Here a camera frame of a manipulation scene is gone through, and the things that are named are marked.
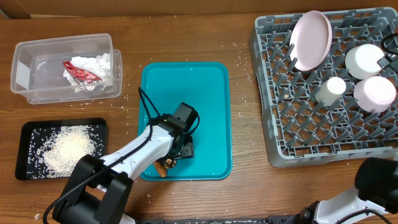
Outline brown food scrap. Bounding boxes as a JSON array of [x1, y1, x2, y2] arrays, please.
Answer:
[[164, 159, 177, 169]]

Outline light green bowl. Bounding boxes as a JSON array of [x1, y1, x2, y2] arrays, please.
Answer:
[[345, 44, 384, 80]]

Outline brown sausage piece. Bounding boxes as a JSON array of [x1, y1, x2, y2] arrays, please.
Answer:
[[153, 162, 167, 178]]

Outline white cup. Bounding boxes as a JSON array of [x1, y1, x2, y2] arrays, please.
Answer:
[[315, 77, 346, 106]]

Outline large pink plate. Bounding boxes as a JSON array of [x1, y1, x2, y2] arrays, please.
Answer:
[[290, 11, 333, 71]]

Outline red snack wrapper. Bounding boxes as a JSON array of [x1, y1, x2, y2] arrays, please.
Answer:
[[63, 61, 101, 84]]

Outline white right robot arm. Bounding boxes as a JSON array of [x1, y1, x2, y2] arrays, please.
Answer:
[[287, 157, 397, 223]]

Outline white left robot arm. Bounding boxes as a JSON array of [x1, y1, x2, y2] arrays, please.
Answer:
[[47, 113, 200, 224]]

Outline grey dishwasher rack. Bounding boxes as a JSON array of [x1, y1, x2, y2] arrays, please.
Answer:
[[249, 7, 397, 167]]

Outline teal plastic tray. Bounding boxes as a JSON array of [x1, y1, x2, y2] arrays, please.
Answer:
[[141, 62, 232, 181]]

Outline clear plastic bin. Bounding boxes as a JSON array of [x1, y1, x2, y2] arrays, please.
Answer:
[[11, 34, 123, 105]]

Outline pile of white rice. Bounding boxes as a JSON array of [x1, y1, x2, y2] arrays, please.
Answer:
[[26, 124, 106, 179]]

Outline black plastic tray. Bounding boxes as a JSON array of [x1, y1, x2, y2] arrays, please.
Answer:
[[15, 118, 108, 180]]

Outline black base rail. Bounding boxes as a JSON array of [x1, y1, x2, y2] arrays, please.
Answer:
[[137, 214, 304, 224]]

